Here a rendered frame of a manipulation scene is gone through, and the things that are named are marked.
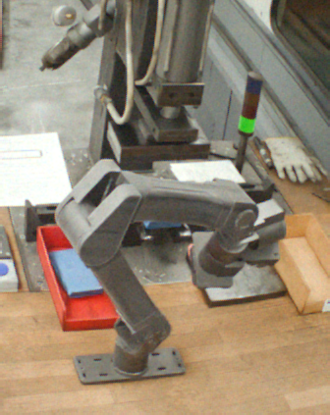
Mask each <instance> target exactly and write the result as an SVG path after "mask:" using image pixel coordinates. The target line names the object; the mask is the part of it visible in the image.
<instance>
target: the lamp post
mask: <svg viewBox="0 0 330 415"><path fill-rule="evenodd" d="M247 77H248V78H250V79H253V80H261V81H263V80H264V77H263V75H262V74H260V73H257V72H248V73H247ZM238 134H239V135H240V136H241V137H240V142H239V147H238V151H237V156H236V161H235V166H234V168H235V169H236V170H238V172H239V173H240V174H241V177H242V172H243V167H244V163H245V161H244V160H245V155H246V150H247V145H248V138H249V137H251V136H253V135H254V131H253V132H244V131H242V130H240V129H239V128H238ZM242 178H243V179H244V180H245V181H246V182H248V181H247V180H246V179H245V178H244V177H242Z"/></svg>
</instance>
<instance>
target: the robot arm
mask: <svg viewBox="0 0 330 415"><path fill-rule="evenodd" d="M111 179H112V181H111V183H110V186H109V188H108V191H107V194H105V199H104V200H103V201H102V202H101V203H100V201H101V198H102V196H103V194H104V191H105V188H107V186H108V184H109V182H110V180H111ZM99 203H100V204H99ZM285 216H286V212H285V211H284V210H283V209H282V208H281V207H280V206H279V205H278V204H277V203H276V202H275V201H274V200H273V199H272V200H269V201H266V202H263V203H260V204H257V205H256V204H255V203H254V202H253V201H252V200H251V199H250V198H249V197H248V196H247V194H246V192H245V191H244V190H243V189H242V188H241V187H240V186H239V185H238V184H237V183H236V182H234V181H229V180H221V179H216V178H213V181H212V182H178V181H169V179H160V178H152V177H146V176H141V175H137V174H135V173H132V172H127V171H121V170H120V169H119V168H118V166H117V165H116V164H115V162H114V160H111V159H102V161H99V162H97V163H96V164H95V165H94V166H93V167H92V168H91V169H90V171H89V172H88V173H87V174H86V176H85V177H84V178H83V179H82V180H81V181H80V182H79V183H78V184H77V185H76V186H75V187H74V188H73V189H72V190H71V191H70V193H69V194H68V195H67V196H66V197H65V198H64V200H63V201H62V202H61V203H60V204H59V205H58V207H57V209H56V211H55V221H56V223H57V225H58V226H59V228H60V229H61V230H62V232H63V233H64V235H65V236H66V238H67V239H68V242H69V243H70V244H71V245H72V246H73V247H74V248H75V250H76V251H77V253H78V255H79V257H80V258H81V260H82V262H83V264H84V265H85V267H86V268H87V269H88V268H89V270H90V271H91V272H92V274H93V275H94V276H96V278H97V279H98V281H99V283H100V284H101V286H102V288H103V289H104V290H105V293H107V295H108V296H109V298H111V300H112V301H113V303H114V305H115V306H116V307H117V308H116V309H115V310H116V313H118V314H119V316H120V317H119V318H118V319H117V320H116V322H115V323H114V324H113V326H114V329H115V331H116V332H117V333H118V334H117V336H116V339H115V345H114V351H113V353H105V354H99V353H97V354H89V355H77V356H75V357H74V359H73V364H74V365H75V367H76V370H77V374H78V377H79V380H80V383H81V384H82V385H85V386H93V385H99V384H105V385H106V384H114V383H120V382H133V381H140V380H147V379H161V378H168V377H175V376H182V375H184V374H185V373H186V370H187V369H186V366H185V364H184V362H183V360H182V357H181V356H180V353H179V351H178V349H176V348H175V347H167V348H159V349H156V348H157V347H158V345H159V344H160V343H161V342H162V341H164V340H165V339H166V338H167V337H168V335H170V333H171V325H170V324H169V322H168V320H167V319H166V317H165V315H164V314H163V313H162V312H161V310H160V309H159V308H158V306H157V305H156V303H155V302H154V301H153V299H152V298H151V296H150V295H149V293H148V292H147V291H145V290H144V289H143V287H142V285H141V284H140V282H139V280H138V278H137V276H136V274H135V273H134V271H133V269H131V267H130V266H129V264H128V262H127V261H126V258H125V256H124V254H123V252H122V250H121V247H123V245H122V244H121V243H122V241H123V238H124V235H125V233H126V231H127V229H128V227H129V224H133V223H134V222H164V223H178V224H190V225H198V226H203V227H205V228H208V229H213V230H216V232H194V233H193V234H192V243H193V244H191V245H190V246H189V255H190V259H191V265H192V285H193V286H194V287H196V288H197V289H208V288H217V287H221V288H231V287H232V286H233V285H234V278H233V277H234V276H235V275H236V274H237V273H238V272H239V271H240V270H241V269H242V268H243V267H244V266H245V262H247V264H249V265H251V266H253V267H256V268H259V269H260V268H263V267H266V266H269V267H271V266H274V265H275V264H276V263H277V262H278V261H279V260H280V252H279V245H278V242H279V241H280V240H281V239H284V238H285V236H286V227H287V224H286V220H285ZM79 363H81V364H79ZM84 377H85V378H84Z"/></svg>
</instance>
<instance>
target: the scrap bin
mask: <svg viewBox="0 0 330 415"><path fill-rule="evenodd" d="M37 232H38V234H37V253H38V257H39V260H40V264H41V266H42V268H43V271H44V275H45V279H46V281H47V285H48V289H49V292H50V295H51V296H52V299H53V302H54V306H55V310H56V313H57V317H58V319H59V321H60V323H61V327H62V331H63V332H68V331H74V332H76V331H85V330H90V331H93V330H102V329H110V330H111V329H114V326H113V324H114V323H115V322H116V320H117V319H118V318H119V317H120V316H119V314H118V313H116V310H115V309H116V308H117V307H116V306H115V305H114V303H113V301H112V300H111V298H109V296H108V295H107V293H105V290H103V292H102V293H101V294H96V295H91V296H89V295H86V296H81V297H77V298H70V296H69V295H68V293H67V292H66V291H65V289H64V288H63V287H62V285H61V283H60V281H59V279H58V277H57V275H56V273H55V271H54V268H53V266H52V264H51V262H50V259H49V256H48V252H50V251H56V250H59V251H63V250H69V249H75V248H74V247H73V246H72V245H71V244H70V243H69V242H68V239H67V238H66V236H65V235H64V233H63V232H62V230H61V229H60V228H59V226H53V227H42V226H40V227H37Z"/></svg>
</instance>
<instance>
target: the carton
mask: <svg viewBox="0 0 330 415"><path fill-rule="evenodd" d="M285 220H286V224H287V227H286V236H285V238H284V239H281V240H280V241H279V242H278V245H279V252H280V260H279V261H278V262H277V263H276V264H275V265H274V267H275V269H276V272H277V274H278V276H279V277H280V279H281V281H282V284H283V285H284V286H285V288H286V290H287V291H288V294H289V295H290V297H291V298H292V299H293V301H294V304H295V306H296V308H297V309H298V310H299V313H300V315H301V316H304V315H306V314H312V313H319V312H324V311H329V310H330V239H329V237H328V236H327V234H326V233H325V231H324V230H323V229H322V228H321V227H320V224H319V223H318V221H317V220H316V218H315V217H314V216H313V213H303V214H291V215H286V216H285Z"/></svg>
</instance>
